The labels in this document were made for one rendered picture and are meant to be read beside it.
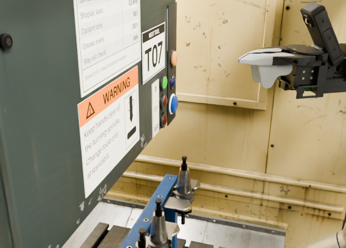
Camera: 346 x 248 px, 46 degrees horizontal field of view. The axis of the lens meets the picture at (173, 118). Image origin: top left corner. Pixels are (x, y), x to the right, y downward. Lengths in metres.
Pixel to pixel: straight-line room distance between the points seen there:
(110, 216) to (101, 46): 1.37
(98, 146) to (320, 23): 0.44
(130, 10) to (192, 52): 0.92
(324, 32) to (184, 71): 0.77
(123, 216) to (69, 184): 1.34
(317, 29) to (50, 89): 0.50
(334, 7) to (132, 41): 0.93
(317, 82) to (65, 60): 0.49
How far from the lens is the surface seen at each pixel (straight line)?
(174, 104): 0.69
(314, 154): 1.49
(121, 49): 0.48
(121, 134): 0.51
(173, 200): 1.14
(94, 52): 0.42
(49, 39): 0.35
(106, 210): 1.78
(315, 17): 0.73
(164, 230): 0.96
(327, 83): 0.79
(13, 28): 0.32
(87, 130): 0.42
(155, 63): 0.60
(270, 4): 1.34
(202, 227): 1.67
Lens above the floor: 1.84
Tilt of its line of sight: 22 degrees down
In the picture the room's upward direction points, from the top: 1 degrees clockwise
